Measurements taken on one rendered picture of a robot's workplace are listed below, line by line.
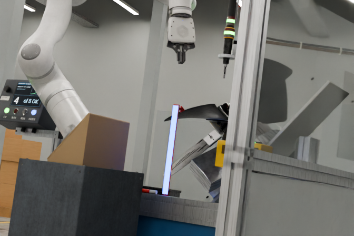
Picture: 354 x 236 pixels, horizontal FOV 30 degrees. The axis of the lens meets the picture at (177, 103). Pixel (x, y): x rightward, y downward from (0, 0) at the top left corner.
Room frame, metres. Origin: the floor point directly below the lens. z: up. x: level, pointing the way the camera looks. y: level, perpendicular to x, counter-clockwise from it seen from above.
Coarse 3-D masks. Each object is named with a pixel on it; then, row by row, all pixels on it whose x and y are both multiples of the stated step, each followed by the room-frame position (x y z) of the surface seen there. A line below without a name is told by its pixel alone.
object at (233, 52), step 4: (236, 36) 2.68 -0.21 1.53; (236, 40) 2.68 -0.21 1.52; (232, 44) 2.70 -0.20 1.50; (236, 44) 2.68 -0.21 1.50; (232, 48) 2.69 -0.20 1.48; (236, 48) 2.68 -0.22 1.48; (232, 52) 2.68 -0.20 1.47; (220, 56) 2.67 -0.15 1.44; (224, 56) 2.66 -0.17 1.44; (228, 56) 2.66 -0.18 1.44; (232, 56) 2.67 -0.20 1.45
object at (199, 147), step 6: (198, 144) 2.80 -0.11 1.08; (204, 144) 2.75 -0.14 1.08; (192, 150) 2.79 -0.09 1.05; (198, 150) 2.75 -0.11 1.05; (204, 150) 2.73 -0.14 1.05; (180, 156) 2.87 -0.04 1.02; (186, 156) 2.78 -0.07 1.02; (192, 156) 2.74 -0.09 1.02; (174, 162) 2.85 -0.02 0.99; (180, 162) 2.77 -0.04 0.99; (186, 162) 2.73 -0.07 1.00; (174, 168) 2.76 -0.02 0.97; (180, 168) 2.71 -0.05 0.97
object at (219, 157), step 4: (220, 140) 2.23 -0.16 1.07; (220, 144) 2.22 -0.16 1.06; (224, 144) 2.22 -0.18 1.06; (220, 148) 2.22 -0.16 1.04; (220, 152) 2.22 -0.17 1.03; (216, 156) 2.23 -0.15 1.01; (220, 156) 2.22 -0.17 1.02; (216, 160) 2.23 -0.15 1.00; (220, 160) 2.22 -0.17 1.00; (216, 164) 2.23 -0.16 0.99; (220, 164) 2.22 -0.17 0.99; (256, 172) 2.20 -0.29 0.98
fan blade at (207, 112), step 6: (192, 108) 2.47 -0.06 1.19; (198, 108) 2.47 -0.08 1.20; (204, 108) 2.48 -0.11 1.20; (210, 108) 2.48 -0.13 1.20; (216, 108) 2.48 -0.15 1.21; (180, 114) 2.53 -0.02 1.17; (186, 114) 2.55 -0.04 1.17; (192, 114) 2.56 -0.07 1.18; (198, 114) 2.57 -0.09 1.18; (204, 114) 2.57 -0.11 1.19; (210, 114) 2.57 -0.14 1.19; (216, 114) 2.56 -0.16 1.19; (168, 120) 2.57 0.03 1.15
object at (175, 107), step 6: (174, 108) 2.39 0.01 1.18; (174, 114) 2.39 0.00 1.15; (174, 120) 2.39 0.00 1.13; (174, 126) 2.39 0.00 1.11; (174, 132) 2.39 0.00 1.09; (168, 150) 2.40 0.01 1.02; (168, 156) 2.39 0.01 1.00; (168, 162) 2.39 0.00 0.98; (168, 168) 2.39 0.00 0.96; (168, 174) 2.39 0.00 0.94; (168, 180) 2.39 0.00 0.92; (168, 186) 2.39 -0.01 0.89; (162, 192) 2.40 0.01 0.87
